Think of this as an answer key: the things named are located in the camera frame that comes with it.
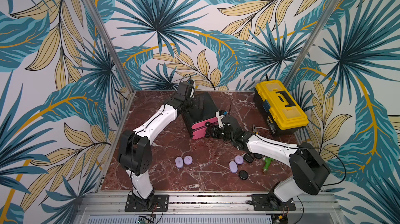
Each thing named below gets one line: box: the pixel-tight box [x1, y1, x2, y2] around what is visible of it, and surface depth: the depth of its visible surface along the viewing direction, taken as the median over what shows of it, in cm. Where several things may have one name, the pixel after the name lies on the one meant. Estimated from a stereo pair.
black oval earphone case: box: [243, 153, 254, 164], surface depth 88 cm
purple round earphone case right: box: [234, 154, 244, 165], surface depth 87 cm
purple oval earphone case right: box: [229, 160, 239, 174], surface depth 85 cm
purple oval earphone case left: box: [175, 156, 184, 169], surface depth 85 cm
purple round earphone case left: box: [183, 155, 194, 166], surface depth 87 cm
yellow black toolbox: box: [253, 79, 310, 138], surface depth 92 cm
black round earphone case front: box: [238, 169, 249, 181], surface depth 83 cm
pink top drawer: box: [191, 116, 219, 130], surface depth 85 cm
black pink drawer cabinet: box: [181, 92, 219, 141], surface depth 87 cm
